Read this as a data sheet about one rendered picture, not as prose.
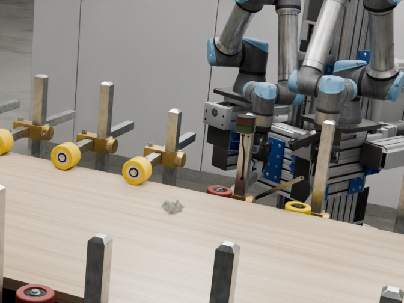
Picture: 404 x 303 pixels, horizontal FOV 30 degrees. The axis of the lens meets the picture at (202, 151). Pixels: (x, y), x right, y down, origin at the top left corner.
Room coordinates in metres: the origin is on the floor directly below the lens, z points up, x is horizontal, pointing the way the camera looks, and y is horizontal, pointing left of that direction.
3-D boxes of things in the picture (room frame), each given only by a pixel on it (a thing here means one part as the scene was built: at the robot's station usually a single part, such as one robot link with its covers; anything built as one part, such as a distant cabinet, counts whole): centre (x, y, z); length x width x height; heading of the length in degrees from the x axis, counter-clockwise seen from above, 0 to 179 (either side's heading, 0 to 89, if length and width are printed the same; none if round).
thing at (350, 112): (2.84, -0.52, 1.09); 0.15 x 0.15 x 0.10
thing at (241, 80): (3.20, -0.18, 1.09); 0.15 x 0.15 x 0.10
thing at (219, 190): (2.23, -0.07, 0.85); 0.08 x 0.08 x 0.11
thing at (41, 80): (2.55, 0.58, 0.91); 0.04 x 0.04 x 0.48; 72
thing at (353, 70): (2.84, -0.53, 1.20); 0.13 x 0.12 x 0.14; 60
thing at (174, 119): (2.40, 0.10, 0.87); 0.04 x 0.04 x 0.48; 72
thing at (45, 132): (2.56, 0.60, 0.94); 0.14 x 0.06 x 0.05; 72
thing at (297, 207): (2.16, -0.31, 0.85); 0.08 x 0.08 x 0.11
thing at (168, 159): (2.40, 0.12, 0.94); 0.14 x 0.06 x 0.05; 72
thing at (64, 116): (2.62, 0.59, 0.95); 0.50 x 0.04 x 0.04; 162
